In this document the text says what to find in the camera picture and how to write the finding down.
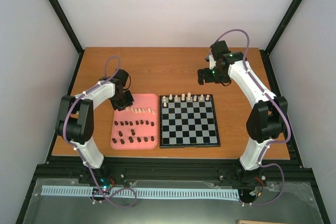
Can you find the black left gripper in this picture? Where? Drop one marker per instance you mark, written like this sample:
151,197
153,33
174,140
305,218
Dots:
129,103

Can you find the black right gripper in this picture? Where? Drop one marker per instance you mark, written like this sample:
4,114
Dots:
226,80

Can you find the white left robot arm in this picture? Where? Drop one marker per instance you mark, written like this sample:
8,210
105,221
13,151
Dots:
75,120

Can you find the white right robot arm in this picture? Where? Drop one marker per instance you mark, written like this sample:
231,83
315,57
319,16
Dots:
268,116

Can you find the pink plastic tray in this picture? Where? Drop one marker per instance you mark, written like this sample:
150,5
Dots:
137,137

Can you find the black and grey chessboard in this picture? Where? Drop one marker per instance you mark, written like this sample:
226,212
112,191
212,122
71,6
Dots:
188,123

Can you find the black aluminium frame rail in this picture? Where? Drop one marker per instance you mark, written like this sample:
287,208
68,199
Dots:
219,171

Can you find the light blue cable duct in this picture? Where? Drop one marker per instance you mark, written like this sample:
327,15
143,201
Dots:
142,193

